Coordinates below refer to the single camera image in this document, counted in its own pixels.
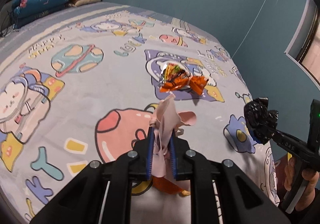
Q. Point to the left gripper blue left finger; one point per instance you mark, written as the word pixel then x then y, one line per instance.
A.
pixel 149 156

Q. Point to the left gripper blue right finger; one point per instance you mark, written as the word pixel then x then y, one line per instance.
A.
pixel 173 158

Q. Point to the black plastic bag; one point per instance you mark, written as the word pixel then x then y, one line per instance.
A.
pixel 260 121

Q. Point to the person's right hand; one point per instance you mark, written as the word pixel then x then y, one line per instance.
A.
pixel 309 175

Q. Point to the orange peel front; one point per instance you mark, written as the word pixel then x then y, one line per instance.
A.
pixel 165 186

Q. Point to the orange snack wrapper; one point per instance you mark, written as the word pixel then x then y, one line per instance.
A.
pixel 174 77

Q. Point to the cartoon space print bedsheet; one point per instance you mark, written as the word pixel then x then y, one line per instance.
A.
pixel 82 84

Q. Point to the grey upholstered headboard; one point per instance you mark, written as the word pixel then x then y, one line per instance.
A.
pixel 10 6

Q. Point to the blue flamingo print quilt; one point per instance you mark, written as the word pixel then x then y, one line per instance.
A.
pixel 27 11

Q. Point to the window with dark frame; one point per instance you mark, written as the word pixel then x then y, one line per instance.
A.
pixel 303 49

